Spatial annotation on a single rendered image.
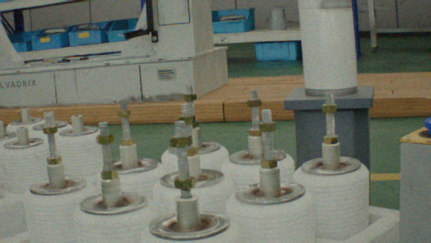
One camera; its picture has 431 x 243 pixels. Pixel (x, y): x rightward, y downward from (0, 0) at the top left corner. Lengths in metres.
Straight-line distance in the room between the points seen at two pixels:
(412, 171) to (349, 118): 0.39
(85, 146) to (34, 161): 0.11
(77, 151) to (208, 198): 0.44
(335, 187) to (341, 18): 0.36
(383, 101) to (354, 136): 1.45
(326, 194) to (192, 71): 1.95
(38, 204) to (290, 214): 0.29
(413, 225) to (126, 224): 0.29
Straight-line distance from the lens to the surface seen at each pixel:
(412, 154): 0.59
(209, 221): 0.58
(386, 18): 8.82
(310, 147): 0.98
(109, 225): 0.62
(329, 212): 0.71
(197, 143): 0.88
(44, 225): 0.73
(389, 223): 0.75
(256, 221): 0.61
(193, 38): 2.66
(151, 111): 2.61
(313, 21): 0.98
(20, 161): 1.03
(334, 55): 0.98
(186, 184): 0.55
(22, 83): 3.00
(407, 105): 2.42
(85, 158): 1.08
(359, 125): 0.98
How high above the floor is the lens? 0.44
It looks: 10 degrees down
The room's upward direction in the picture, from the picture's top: 4 degrees counter-clockwise
